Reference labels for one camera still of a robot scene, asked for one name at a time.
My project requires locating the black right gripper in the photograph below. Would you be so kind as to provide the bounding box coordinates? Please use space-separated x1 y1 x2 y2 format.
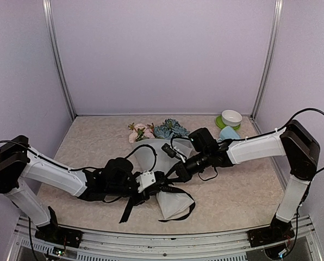
163 149 211 182

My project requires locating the light blue ceramic mug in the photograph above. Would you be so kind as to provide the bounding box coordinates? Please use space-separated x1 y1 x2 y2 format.
217 126 241 142

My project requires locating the black strap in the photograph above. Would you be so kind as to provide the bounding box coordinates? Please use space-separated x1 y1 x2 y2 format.
118 179 197 224

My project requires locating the white wrapping paper sheet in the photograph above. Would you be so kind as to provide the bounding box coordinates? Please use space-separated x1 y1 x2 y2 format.
132 138 195 221

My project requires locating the pink fake rose stem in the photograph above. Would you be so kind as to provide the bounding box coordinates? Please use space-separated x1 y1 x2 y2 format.
146 123 155 138
128 123 153 144

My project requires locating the blue fake hydrangea stem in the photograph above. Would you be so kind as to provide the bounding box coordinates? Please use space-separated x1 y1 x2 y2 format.
154 119 190 140

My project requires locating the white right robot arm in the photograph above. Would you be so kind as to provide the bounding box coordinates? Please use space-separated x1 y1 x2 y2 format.
169 117 321 241

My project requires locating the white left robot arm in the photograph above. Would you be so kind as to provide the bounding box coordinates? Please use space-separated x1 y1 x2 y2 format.
0 135 157 242

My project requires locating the green round saucer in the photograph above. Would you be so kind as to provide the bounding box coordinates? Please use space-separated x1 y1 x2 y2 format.
215 115 241 131

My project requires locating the white ceramic bowl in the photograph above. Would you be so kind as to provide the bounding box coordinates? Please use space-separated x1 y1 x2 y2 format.
221 109 242 127

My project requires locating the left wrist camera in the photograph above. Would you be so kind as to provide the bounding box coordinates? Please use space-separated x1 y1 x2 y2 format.
135 171 165 193

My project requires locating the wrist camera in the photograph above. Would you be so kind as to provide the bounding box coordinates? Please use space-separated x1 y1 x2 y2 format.
161 143 187 162
135 171 165 193

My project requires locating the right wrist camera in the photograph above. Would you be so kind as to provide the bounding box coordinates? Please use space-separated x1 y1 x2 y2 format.
161 143 187 162

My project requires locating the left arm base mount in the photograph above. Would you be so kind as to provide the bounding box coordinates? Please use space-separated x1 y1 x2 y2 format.
35 207 83 248

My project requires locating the aluminium front rail frame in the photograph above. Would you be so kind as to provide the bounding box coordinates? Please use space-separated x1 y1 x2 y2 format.
7 214 324 261

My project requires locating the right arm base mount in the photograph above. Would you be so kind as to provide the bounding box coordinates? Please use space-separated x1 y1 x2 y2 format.
247 216 295 247

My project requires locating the right aluminium corner post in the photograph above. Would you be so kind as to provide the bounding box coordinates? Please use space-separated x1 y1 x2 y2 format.
251 0 284 121

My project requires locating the aluminium corner post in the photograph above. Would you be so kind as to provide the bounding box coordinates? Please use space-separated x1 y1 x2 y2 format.
251 0 284 121
42 0 77 121

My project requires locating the left aluminium corner post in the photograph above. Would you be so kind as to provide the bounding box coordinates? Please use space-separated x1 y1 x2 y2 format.
42 0 77 121

